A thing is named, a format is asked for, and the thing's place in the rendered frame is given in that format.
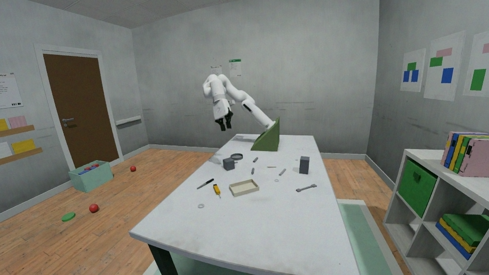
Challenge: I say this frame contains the beige open rectangular tray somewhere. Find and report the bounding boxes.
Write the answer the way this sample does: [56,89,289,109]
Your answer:
[229,179,259,197]

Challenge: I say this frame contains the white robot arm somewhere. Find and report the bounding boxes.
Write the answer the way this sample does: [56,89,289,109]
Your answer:
[202,74,275,132]

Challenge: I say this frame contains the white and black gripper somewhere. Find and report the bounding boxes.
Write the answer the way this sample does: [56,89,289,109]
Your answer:
[213,99,233,131]

